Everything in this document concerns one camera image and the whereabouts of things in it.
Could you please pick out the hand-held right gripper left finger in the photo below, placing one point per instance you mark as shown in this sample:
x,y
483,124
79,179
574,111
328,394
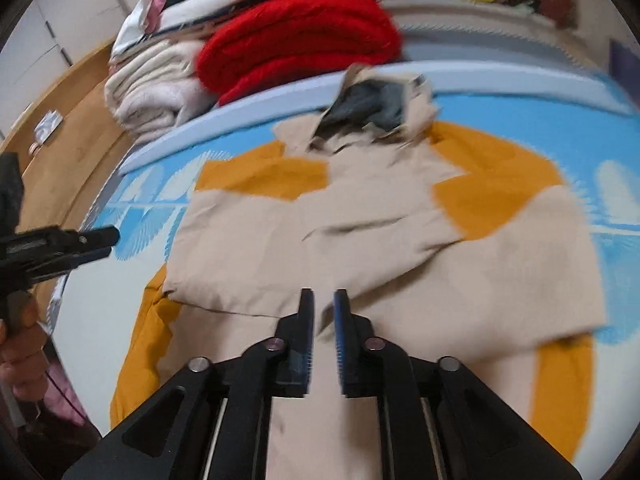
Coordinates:
x,y
309,325

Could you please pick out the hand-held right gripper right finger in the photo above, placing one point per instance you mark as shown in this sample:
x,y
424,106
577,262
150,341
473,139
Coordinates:
x,y
341,330

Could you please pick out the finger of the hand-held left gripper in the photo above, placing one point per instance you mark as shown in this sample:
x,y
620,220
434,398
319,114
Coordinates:
x,y
75,242

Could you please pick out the beige and orange hoodie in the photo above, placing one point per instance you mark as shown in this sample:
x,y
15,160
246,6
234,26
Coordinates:
x,y
375,220

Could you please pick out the cream folded clothes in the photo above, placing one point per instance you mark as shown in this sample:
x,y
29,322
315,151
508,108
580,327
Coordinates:
x,y
150,90

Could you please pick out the person's left hand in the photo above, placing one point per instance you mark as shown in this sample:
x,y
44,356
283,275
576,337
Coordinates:
x,y
20,355

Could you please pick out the white folded cloth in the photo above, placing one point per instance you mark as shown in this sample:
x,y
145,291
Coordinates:
x,y
210,2

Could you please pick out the blue and white patterned bedsheet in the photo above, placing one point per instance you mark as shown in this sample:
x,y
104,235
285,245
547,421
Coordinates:
x,y
500,110

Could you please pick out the red knitted sweater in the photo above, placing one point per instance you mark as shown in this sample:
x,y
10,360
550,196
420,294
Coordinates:
x,y
300,35

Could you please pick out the grey padded mat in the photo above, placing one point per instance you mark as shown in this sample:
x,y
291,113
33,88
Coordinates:
x,y
475,25

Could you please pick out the purple box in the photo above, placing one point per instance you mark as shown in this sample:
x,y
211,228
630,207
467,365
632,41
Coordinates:
x,y
622,67

